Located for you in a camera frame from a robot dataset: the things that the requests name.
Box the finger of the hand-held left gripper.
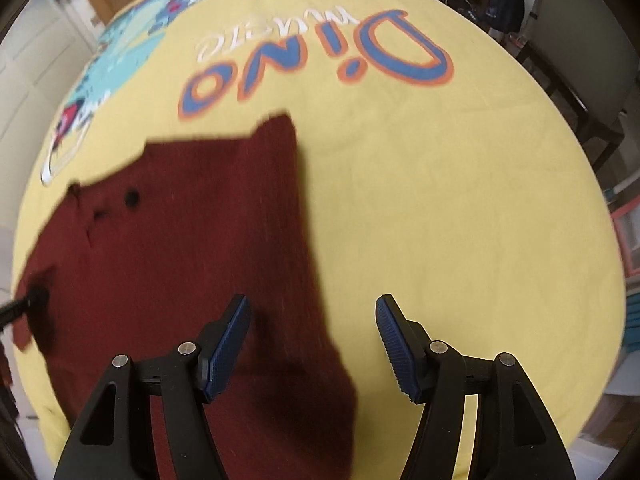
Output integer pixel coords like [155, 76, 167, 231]
[0, 285, 51, 328]

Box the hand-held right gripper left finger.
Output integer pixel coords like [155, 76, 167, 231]
[52, 294, 251, 480]

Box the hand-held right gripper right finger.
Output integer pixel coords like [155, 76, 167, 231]
[375, 294, 576, 480]

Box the maroon fuzzy sweater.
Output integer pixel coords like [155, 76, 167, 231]
[11, 112, 358, 480]

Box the yellow printed blanket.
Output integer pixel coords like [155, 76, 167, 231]
[10, 0, 626, 480]

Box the white panelled cabinet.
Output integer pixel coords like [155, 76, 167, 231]
[0, 0, 107, 201]

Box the blue ribbed container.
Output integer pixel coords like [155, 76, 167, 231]
[622, 290, 640, 346]

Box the navy tote bag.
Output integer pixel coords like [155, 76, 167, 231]
[482, 0, 527, 36]

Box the grey upholstered wooden chair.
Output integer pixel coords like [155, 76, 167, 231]
[517, 0, 640, 173]

